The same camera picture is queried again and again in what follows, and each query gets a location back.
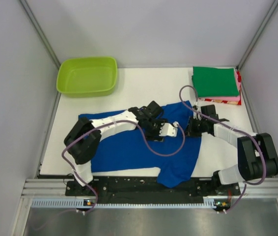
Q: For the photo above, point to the blue printed t shirt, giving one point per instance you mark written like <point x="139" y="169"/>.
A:
<point x="175" y="157"/>

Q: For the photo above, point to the aluminium frame rail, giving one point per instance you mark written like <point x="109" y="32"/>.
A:
<point x="43" y="188"/>

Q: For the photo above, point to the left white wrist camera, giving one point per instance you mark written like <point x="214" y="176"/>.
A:
<point x="169" y="129"/>

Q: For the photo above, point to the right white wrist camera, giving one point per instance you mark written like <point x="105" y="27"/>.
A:
<point x="196" y="107"/>

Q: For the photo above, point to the left aluminium corner post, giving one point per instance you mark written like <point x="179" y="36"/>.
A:
<point x="34" y="22"/>

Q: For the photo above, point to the lime green plastic tub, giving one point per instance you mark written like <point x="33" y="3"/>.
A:
<point x="87" y="77"/>

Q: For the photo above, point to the right aluminium corner post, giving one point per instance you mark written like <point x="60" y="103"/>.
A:
<point x="253" y="43"/>

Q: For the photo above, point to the aluminium corner post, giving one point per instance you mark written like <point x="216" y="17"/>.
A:
<point x="253" y="43"/>
<point x="34" y="22"/>

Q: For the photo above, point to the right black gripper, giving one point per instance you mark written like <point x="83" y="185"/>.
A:
<point x="190" y="131"/>

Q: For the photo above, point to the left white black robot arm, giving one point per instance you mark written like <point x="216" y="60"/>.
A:
<point x="84" y="138"/>

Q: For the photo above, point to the folded red patterned t shirt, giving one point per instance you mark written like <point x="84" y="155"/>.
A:
<point x="237" y="76"/>

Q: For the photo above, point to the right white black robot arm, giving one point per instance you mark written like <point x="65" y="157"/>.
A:
<point x="257" y="157"/>

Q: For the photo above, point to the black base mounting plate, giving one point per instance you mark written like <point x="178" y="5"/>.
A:
<point x="146" y="190"/>

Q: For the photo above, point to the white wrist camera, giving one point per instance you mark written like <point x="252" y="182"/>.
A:
<point x="169" y="129"/>
<point x="196" y="107"/>

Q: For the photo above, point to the folded green t shirt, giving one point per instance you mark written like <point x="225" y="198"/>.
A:
<point x="214" y="82"/>

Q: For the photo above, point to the grey slotted cable duct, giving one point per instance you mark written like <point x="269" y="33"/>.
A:
<point x="86" y="204"/>

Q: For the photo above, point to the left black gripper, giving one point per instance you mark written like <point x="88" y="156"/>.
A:
<point x="155" y="135"/>

